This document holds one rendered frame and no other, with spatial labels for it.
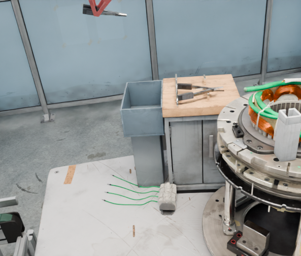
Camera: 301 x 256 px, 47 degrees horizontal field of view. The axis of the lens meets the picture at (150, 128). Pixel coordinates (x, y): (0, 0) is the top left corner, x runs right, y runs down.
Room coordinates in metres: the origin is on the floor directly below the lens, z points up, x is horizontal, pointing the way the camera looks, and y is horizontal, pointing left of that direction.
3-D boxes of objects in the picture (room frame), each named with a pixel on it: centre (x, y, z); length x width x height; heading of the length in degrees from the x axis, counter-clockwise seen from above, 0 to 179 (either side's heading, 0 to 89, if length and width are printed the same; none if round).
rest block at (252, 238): (0.51, -0.20, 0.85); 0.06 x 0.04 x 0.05; 42
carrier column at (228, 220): (0.60, -0.17, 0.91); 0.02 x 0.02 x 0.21
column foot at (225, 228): (0.60, -0.17, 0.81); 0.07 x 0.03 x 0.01; 172
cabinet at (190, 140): (0.84, -0.14, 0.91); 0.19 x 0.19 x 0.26; 84
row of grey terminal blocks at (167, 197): (0.72, -0.03, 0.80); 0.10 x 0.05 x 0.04; 169
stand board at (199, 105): (0.84, -0.14, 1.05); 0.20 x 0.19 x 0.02; 84
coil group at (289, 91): (0.66, -0.31, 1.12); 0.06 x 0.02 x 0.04; 90
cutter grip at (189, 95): (0.77, -0.10, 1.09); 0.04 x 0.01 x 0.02; 99
